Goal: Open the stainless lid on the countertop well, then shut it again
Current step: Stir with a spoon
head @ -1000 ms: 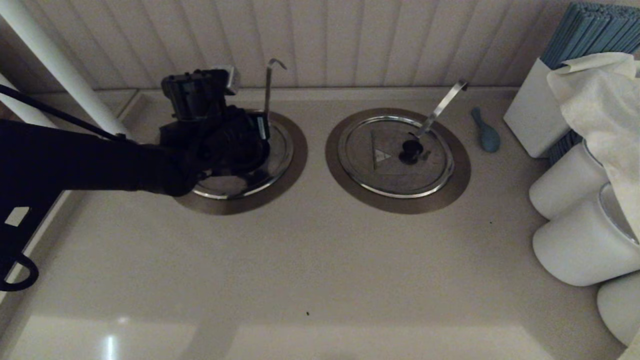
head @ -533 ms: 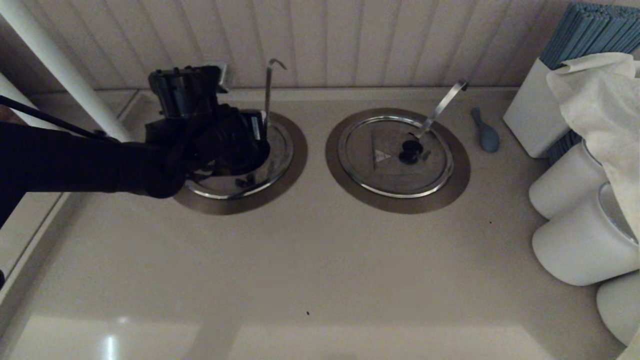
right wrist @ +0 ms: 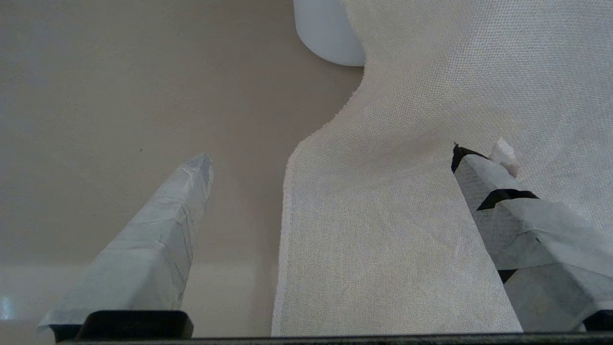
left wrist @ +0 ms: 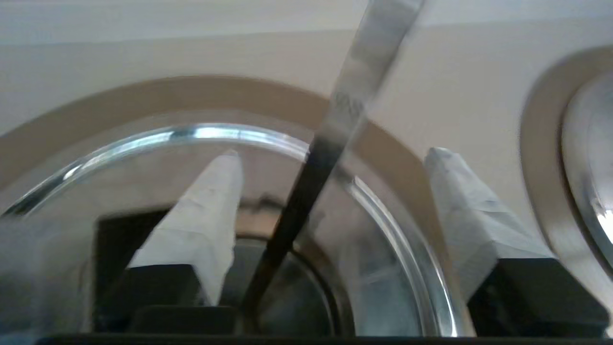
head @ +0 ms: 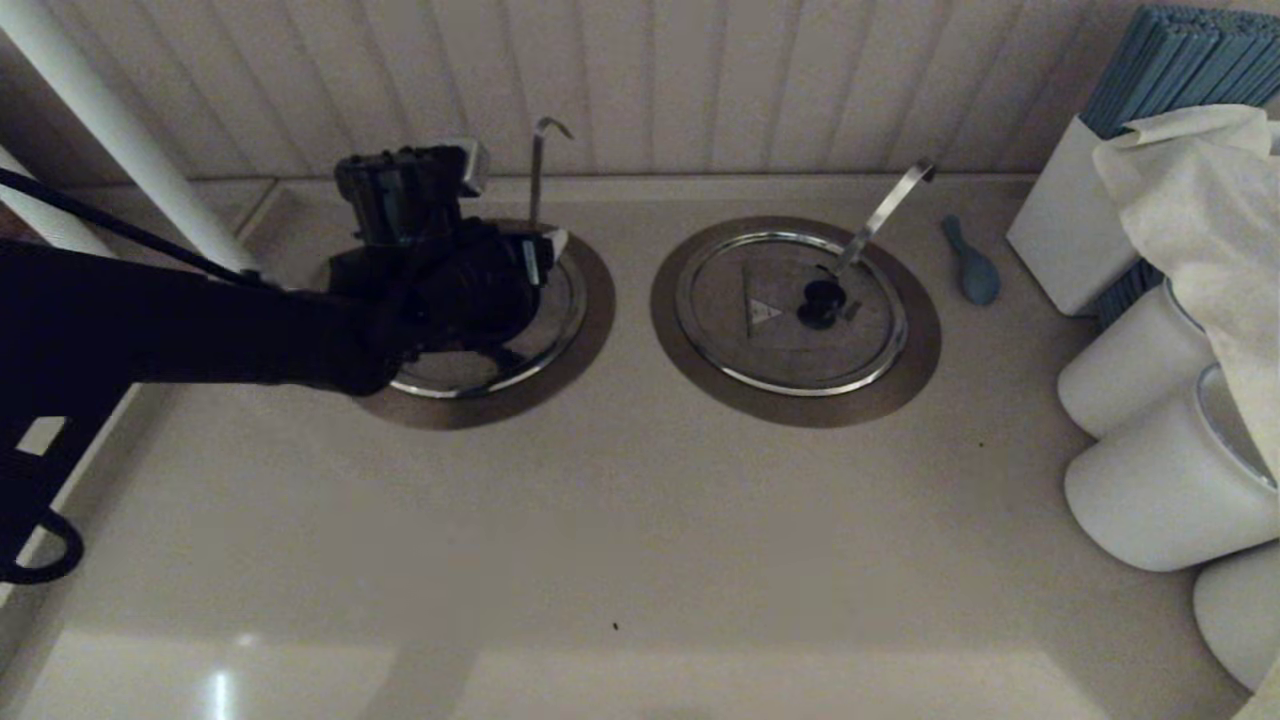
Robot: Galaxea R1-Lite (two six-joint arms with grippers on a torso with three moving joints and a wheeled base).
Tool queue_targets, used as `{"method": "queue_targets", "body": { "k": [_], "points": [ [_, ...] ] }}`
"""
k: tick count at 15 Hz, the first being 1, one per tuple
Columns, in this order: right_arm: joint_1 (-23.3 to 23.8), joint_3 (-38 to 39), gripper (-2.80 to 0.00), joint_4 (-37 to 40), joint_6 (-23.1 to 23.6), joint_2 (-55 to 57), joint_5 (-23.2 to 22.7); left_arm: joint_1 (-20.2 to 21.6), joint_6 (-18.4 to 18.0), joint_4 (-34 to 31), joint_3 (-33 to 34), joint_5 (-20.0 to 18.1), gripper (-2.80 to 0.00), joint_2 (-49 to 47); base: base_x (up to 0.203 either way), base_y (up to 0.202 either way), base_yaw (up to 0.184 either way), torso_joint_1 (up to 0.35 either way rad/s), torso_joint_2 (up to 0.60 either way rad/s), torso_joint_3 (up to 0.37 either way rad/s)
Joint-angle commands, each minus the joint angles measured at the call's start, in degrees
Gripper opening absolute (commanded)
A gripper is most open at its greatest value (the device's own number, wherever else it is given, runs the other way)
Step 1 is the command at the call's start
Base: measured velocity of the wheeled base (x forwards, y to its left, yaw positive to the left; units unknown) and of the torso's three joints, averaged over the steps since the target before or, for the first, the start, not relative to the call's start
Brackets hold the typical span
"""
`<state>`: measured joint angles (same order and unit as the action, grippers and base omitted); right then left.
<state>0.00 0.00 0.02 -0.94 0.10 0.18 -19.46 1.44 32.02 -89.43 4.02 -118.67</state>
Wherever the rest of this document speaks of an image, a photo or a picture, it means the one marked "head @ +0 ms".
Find brown round counter ring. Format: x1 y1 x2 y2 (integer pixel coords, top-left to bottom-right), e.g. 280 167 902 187
650 216 942 429
355 218 618 431

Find small blue spoon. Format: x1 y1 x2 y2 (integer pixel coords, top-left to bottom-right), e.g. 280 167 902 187
940 214 1001 307

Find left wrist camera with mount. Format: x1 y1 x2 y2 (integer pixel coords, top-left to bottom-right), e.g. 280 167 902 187
334 138 491 249

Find white square holder box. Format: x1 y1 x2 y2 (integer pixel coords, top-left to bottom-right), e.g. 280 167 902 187
1006 115 1138 317

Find white box of blue sticks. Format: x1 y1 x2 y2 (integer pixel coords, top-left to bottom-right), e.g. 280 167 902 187
1078 6 1280 329

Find steel pot lid black knob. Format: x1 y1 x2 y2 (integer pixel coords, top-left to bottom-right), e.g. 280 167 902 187
688 240 898 386
395 240 579 387

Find white cylindrical container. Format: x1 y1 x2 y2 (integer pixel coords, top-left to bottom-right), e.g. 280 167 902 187
1064 365 1279 573
1193 542 1280 691
1058 285 1216 439

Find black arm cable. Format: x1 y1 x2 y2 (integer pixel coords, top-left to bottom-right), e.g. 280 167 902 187
0 165 256 586

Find white cloth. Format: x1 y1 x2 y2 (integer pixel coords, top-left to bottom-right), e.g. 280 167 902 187
1092 104 1280 720

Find hooked ladle handle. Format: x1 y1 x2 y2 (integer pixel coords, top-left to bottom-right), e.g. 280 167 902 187
530 117 576 229

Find right flat ladle handle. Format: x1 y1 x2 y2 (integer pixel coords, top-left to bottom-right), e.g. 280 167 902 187
828 160 938 279

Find thick white pole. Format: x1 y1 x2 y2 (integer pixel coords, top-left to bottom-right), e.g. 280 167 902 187
0 150 116 259
0 0 263 286

